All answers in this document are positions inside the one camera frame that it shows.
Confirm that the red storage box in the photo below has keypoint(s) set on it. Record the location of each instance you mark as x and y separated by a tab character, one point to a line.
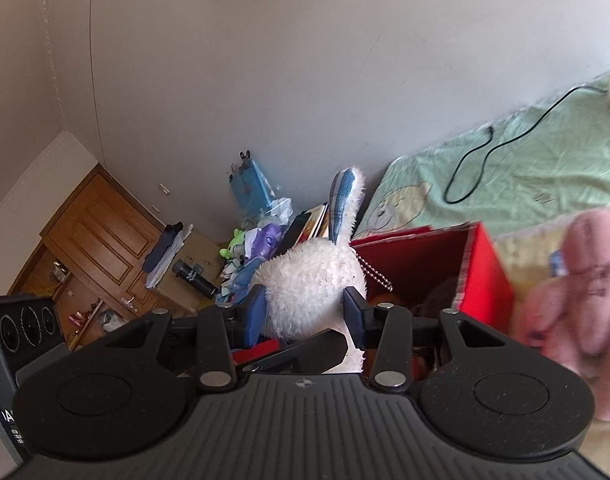
427	271

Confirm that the white plush bunny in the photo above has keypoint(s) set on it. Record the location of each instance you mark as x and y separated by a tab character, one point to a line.
304	287

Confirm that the black thermos bottle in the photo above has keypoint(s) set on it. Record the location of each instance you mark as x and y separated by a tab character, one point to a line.
192	277

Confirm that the clothes hanging on cabinet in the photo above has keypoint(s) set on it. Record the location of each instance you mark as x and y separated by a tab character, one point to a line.
162	254

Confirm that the wooden cabinet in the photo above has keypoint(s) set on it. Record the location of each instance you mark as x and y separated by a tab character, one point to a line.
89	259

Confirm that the pink plush bear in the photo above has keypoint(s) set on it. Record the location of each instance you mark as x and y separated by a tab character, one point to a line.
567	318

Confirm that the small green plush toy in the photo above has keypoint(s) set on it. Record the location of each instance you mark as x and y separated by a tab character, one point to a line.
236	247

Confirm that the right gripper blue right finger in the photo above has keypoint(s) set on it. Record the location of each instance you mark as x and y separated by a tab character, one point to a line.
364	322

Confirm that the stack of books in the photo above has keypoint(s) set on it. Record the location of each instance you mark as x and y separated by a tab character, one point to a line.
305	226

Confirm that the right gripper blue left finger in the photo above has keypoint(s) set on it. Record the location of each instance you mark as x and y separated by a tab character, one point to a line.
245	321

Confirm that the blue plastic bag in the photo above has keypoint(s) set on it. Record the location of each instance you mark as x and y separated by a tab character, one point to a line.
250	187

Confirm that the green cartoon bed sheet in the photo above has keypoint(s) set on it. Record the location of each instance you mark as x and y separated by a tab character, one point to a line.
544	162

